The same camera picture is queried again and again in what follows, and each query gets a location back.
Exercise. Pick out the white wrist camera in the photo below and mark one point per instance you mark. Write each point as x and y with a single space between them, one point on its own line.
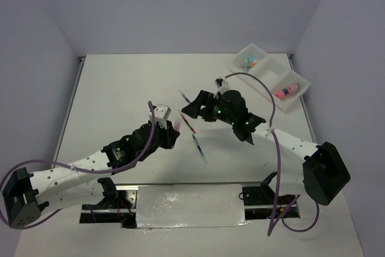
221 83
159 115

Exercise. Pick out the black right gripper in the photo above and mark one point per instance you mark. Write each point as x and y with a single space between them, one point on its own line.
204 97

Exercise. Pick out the white three-compartment tray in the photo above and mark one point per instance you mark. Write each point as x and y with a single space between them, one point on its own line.
273 73

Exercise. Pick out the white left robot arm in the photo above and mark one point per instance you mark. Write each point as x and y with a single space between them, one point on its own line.
28 195

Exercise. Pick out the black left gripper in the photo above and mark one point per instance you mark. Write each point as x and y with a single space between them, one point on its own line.
170 135

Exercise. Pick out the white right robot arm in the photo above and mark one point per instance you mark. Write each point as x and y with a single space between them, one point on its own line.
324 172

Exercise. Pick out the red pen refill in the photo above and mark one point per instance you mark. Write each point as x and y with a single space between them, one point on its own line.
187 123

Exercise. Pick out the silver tape sheet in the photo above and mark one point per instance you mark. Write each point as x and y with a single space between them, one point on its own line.
189 206

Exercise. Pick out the purple highlighter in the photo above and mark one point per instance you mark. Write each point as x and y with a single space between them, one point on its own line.
176 126

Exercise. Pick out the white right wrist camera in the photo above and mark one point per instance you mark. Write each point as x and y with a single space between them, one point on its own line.
221 83

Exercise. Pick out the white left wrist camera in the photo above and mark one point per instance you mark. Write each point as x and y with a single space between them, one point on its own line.
159 115

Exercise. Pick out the green highlighter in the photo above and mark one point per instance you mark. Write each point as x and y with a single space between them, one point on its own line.
247 60

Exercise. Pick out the dark blue pen refill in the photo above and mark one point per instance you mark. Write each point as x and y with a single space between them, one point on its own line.
184 96

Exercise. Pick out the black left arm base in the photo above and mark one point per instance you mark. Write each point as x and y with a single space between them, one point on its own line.
118 205

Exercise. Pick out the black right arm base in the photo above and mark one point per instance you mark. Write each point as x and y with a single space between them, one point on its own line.
258 201

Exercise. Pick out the light blue pen refill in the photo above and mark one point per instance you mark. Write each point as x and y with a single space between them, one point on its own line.
199 148

